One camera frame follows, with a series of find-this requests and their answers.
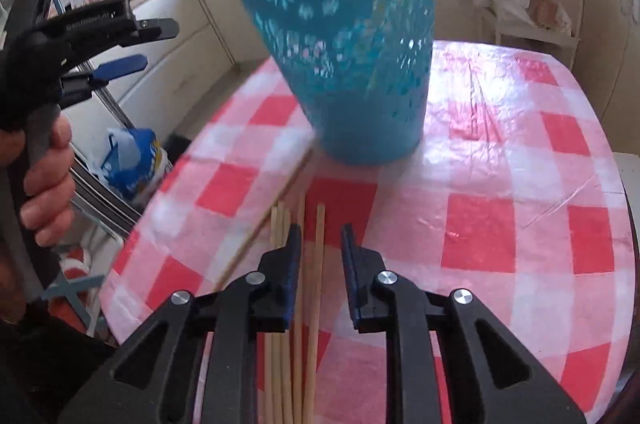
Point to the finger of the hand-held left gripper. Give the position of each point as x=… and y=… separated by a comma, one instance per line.
x=155, y=28
x=120, y=66

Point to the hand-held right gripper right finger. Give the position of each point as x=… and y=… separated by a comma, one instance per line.
x=350, y=276

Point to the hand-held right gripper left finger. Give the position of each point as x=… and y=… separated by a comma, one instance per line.
x=292, y=276

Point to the blue perforated plastic basket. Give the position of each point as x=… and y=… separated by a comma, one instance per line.
x=370, y=113

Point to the person's left hand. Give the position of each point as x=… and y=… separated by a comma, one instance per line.
x=50, y=189

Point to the cream kitchen base cabinets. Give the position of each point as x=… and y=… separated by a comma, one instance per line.
x=210, y=3

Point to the blue white plastic bag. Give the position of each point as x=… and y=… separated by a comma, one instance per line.
x=132, y=163

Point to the red white checked tablecloth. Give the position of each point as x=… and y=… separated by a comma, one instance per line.
x=500, y=153

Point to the grey crossed stand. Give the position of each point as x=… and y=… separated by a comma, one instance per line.
x=75, y=299

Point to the dark clothing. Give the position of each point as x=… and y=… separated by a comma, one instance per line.
x=45, y=369

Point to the clear bag with food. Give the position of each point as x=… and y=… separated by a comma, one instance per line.
x=550, y=6

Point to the cream tall cabinet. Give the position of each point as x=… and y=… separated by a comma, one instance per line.
x=607, y=28

